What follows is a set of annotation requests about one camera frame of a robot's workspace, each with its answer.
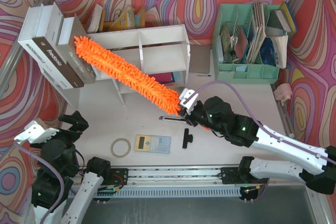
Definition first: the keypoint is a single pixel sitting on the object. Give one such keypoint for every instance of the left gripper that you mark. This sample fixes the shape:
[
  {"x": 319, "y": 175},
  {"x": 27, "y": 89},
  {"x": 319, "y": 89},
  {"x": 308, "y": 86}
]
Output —
[{"x": 74, "y": 123}]

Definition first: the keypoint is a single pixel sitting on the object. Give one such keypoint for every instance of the black clip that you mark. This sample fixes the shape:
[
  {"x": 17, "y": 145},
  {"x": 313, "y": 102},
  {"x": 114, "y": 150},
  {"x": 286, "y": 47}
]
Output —
[{"x": 187, "y": 138}]

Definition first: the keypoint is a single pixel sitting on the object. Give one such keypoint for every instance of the clear tape roll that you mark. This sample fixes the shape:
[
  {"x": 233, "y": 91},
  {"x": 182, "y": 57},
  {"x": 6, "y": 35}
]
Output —
[{"x": 120, "y": 148}]

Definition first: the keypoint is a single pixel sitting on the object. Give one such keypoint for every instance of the orange microfiber duster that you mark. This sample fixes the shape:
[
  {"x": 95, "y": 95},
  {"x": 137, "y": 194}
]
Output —
[{"x": 116, "y": 67}]

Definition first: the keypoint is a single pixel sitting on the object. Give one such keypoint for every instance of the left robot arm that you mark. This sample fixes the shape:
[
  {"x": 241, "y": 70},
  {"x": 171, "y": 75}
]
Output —
[{"x": 49, "y": 194}]

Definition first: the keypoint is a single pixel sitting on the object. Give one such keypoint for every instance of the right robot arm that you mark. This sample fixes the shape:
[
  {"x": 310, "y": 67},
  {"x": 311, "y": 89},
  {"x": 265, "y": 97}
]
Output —
[{"x": 313, "y": 166}]

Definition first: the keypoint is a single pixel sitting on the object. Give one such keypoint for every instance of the white wooden bookshelf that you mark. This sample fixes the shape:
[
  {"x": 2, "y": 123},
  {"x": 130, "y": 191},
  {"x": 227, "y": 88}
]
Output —
[{"x": 152, "y": 50}]

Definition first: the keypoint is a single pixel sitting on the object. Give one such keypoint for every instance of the white side shelf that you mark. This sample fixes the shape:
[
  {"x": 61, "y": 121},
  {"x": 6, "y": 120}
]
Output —
[{"x": 71, "y": 95}]

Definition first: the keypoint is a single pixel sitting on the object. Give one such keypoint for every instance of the stack of coloured paper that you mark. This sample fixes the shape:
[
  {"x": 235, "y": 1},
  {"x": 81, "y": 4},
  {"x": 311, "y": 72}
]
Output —
[{"x": 168, "y": 77}]

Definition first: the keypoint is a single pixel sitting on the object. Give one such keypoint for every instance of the beige blue calculator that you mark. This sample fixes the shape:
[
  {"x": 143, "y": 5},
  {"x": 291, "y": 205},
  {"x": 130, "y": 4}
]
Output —
[{"x": 153, "y": 144}]

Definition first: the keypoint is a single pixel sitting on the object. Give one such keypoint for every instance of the pink pig figurine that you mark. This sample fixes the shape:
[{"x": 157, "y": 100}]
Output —
[{"x": 283, "y": 93}]

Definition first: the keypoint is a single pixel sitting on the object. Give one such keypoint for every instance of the mint green desk organizer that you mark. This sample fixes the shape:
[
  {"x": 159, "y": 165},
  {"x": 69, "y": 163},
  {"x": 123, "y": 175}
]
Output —
[{"x": 238, "y": 37}]

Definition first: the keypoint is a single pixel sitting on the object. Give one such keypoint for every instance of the grey book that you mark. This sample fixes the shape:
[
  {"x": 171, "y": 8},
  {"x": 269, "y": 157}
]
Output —
[{"x": 71, "y": 28}]

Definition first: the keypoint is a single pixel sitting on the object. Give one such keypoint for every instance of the white book Mademoiselle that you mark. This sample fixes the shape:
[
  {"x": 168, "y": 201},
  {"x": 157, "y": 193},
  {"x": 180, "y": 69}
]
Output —
[{"x": 28, "y": 40}]

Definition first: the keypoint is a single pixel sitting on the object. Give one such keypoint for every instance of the brown book Fredonia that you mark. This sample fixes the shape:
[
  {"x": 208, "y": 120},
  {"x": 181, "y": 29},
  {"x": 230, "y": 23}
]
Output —
[{"x": 47, "y": 37}]

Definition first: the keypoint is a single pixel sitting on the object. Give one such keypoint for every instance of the books behind shelf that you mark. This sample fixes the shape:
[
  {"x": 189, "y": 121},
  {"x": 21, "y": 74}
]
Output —
[{"x": 126, "y": 20}]

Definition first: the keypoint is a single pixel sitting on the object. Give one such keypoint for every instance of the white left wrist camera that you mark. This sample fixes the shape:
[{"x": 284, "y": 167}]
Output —
[{"x": 36, "y": 131}]

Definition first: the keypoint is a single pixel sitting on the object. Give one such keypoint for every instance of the aluminium mounting rail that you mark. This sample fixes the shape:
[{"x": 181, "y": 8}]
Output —
[{"x": 120, "y": 176}]

